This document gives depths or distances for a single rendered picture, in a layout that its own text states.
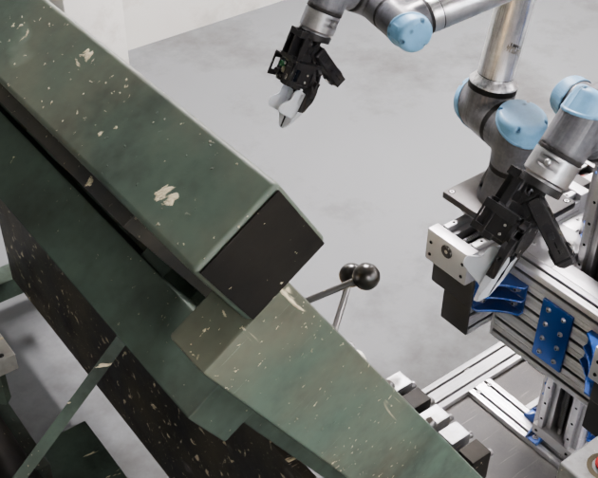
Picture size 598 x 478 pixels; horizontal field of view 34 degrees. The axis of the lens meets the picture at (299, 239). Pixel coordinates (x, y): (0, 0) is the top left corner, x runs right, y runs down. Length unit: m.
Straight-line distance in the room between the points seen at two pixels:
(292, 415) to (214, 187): 0.28
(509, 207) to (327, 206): 2.54
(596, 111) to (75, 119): 0.82
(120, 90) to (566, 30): 4.76
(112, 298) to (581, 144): 0.74
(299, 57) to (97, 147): 1.11
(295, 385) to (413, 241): 2.94
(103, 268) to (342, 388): 0.31
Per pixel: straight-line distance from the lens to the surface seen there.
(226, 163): 0.82
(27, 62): 1.06
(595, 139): 1.51
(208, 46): 5.23
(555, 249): 1.50
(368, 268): 1.31
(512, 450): 2.89
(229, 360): 0.87
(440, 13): 1.95
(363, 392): 1.04
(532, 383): 3.08
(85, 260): 1.16
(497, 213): 1.51
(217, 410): 1.01
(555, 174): 1.49
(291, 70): 1.97
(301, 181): 4.16
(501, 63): 2.28
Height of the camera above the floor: 2.40
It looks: 39 degrees down
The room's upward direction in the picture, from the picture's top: 1 degrees clockwise
